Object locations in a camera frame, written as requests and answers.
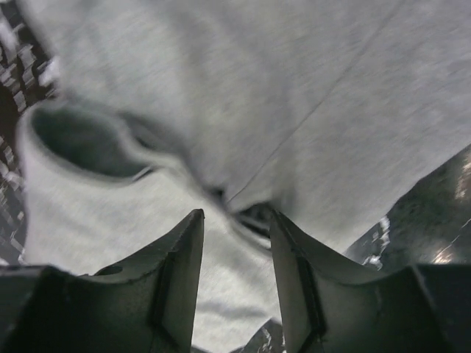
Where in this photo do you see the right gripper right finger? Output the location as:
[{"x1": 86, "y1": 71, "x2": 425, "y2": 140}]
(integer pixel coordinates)
[{"x1": 270, "y1": 212, "x2": 470, "y2": 352}]

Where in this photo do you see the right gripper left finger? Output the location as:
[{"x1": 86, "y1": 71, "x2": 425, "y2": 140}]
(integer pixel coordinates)
[{"x1": 1, "y1": 210, "x2": 204, "y2": 352}]

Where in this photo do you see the grey t-shirt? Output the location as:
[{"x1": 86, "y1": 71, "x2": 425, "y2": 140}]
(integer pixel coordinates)
[{"x1": 14, "y1": 0, "x2": 471, "y2": 350}]

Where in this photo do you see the black marble pattern mat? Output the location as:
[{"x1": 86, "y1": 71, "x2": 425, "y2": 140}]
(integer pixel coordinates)
[{"x1": 0, "y1": 0, "x2": 471, "y2": 353}]

